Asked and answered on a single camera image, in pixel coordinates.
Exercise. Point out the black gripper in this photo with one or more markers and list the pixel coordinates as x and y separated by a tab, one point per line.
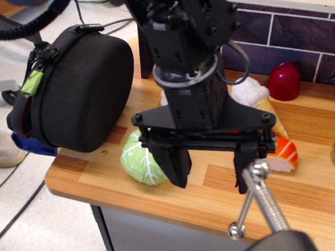
203	116

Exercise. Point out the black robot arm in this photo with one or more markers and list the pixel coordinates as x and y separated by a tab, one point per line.
185	38

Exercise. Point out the black zipper bag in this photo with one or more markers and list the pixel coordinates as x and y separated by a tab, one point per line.
86	84

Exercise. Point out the green tape zipper pull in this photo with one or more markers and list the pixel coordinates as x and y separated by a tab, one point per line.
31	84

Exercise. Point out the metal clamp screw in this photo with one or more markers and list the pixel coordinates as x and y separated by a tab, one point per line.
254	177

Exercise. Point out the green toy cabbage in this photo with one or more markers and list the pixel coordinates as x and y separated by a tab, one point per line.
138	162

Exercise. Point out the orange toy salmon sushi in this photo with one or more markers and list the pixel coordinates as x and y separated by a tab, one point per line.
285	158

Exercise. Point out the toy ice cream cone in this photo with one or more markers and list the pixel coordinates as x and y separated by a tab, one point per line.
251	93

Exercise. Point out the red toy apple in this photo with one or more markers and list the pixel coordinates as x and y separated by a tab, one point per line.
284	82

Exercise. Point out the grey cabinet under table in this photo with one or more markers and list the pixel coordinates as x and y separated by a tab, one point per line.
124	231

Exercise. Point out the blue clamp holder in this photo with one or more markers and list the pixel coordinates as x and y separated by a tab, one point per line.
32	146

